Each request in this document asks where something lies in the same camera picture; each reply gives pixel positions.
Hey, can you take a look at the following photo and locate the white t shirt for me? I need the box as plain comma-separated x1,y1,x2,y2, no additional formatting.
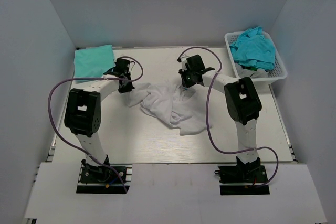
126,82,207,135

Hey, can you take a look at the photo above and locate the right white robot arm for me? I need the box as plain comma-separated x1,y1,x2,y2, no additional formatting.
177,55,262,182

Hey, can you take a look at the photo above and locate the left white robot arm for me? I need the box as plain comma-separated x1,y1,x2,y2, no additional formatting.
65,58,134,182

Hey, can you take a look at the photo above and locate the folded green t shirt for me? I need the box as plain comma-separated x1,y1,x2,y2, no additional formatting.
74,45,115,78

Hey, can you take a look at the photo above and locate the grey white shirt in basket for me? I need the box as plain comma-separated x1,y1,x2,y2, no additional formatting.
235,63,268,79

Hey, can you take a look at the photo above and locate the dark green garment in basket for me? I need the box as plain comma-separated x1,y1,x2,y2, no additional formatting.
242,66,258,71

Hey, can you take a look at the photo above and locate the crumpled blue t shirt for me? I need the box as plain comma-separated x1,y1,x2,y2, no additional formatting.
229,26,276,71

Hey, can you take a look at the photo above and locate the white plastic basket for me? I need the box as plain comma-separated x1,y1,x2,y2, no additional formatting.
224,31,288,84

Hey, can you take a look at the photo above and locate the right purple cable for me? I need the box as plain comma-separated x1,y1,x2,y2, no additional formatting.
176,47,279,189

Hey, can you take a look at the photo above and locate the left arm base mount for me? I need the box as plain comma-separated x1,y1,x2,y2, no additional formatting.
76,159,132,195

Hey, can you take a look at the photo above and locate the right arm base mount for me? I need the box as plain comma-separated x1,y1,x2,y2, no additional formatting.
214,157,270,196

